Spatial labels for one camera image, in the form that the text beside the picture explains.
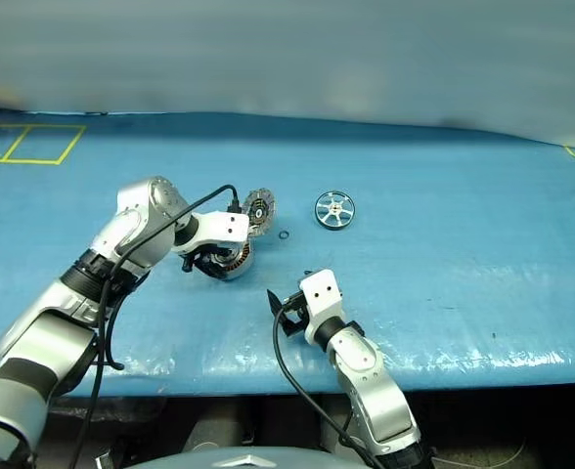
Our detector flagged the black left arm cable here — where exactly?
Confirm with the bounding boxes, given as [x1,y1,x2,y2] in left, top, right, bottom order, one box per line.
[66,184,243,469]

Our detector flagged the silver spoked rotor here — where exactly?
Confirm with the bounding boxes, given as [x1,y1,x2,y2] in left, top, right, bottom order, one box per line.
[313,191,359,232]

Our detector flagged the blue table mat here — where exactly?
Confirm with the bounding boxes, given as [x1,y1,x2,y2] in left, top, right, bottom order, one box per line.
[0,110,575,396]

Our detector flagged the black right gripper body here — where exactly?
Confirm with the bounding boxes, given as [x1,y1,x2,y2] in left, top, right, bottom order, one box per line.
[281,289,312,339]

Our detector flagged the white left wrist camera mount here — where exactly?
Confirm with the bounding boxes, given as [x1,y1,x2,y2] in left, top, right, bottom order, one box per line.
[170,209,251,256]

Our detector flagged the silver motor lid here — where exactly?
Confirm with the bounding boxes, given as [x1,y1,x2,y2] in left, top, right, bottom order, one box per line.
[242,189,279,240]

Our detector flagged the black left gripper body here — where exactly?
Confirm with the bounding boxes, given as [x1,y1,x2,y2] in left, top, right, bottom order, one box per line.
[180,245,221,274]

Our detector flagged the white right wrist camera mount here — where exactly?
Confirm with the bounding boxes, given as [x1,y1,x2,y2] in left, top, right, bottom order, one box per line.
[296,267,344,344]

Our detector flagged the silver round motor housing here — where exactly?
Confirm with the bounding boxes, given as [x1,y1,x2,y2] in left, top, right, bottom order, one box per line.
[207,241,255,283]

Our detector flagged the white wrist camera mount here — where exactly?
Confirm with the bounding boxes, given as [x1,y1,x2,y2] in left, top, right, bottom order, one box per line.
[170,209,251,256]
[296,267,344,344]

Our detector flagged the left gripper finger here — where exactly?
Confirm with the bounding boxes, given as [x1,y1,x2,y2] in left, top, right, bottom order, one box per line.
[193,255,224,280]

